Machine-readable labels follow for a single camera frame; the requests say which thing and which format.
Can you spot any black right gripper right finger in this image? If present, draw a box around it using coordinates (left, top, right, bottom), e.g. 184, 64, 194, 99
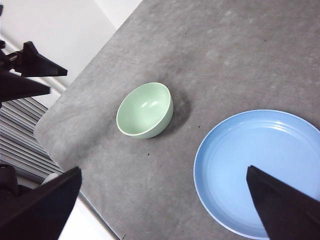
245, 164, 320, 240

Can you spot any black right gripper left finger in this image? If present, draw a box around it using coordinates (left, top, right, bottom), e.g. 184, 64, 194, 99
0, 166, 83, 240

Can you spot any white base platform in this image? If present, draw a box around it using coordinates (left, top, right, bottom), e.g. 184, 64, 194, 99
41, 172, 121, 240

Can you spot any green bowl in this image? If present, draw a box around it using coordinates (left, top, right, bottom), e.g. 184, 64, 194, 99
116, 82, 174, 140

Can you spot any grey ribbed panel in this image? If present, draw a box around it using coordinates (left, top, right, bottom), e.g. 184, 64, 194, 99
0, 96, 63, 182

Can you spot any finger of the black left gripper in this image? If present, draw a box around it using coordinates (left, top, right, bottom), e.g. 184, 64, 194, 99
0, 71, 51, 103
18, 40, 69, 78

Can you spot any blue plate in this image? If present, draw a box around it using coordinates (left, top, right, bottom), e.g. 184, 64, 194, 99
193, 109, 320, 239

